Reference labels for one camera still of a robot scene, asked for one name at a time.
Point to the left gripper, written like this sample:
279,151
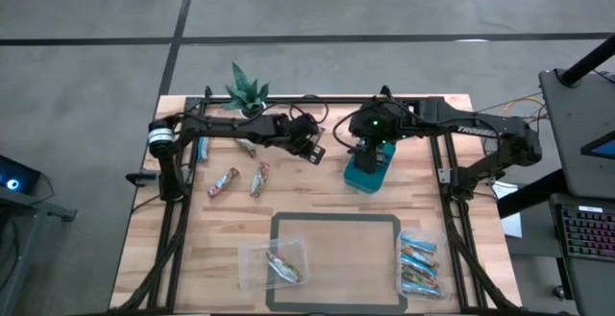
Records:
305,136

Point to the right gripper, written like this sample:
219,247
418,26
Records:
367,157

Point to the teal plastic bin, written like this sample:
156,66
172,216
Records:
367,184

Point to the blue green granola bar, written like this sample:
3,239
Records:
204,149

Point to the brown blue granola bar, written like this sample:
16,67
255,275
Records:
418,276
419,254

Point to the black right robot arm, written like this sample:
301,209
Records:
475,130

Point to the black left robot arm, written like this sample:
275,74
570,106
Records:
226,126

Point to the green plant in white pot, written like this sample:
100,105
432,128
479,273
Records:
245,90

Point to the gray bordered table mat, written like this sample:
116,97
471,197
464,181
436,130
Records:
336,263

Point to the white paper sheet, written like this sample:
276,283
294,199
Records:
509,205

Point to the black cart desk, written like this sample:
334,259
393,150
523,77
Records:
576,128

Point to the tablet with blue screen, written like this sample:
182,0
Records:
600,149

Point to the black caster wheel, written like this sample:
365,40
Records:
559,291

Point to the black pole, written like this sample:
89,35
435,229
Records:
588,61

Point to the black side desk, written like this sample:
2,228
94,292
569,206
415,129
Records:
596,287

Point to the black stand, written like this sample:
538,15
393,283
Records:
43,208

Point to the black computer with blue lights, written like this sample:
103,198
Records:
14,177

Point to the black table frame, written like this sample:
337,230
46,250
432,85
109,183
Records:
331,100

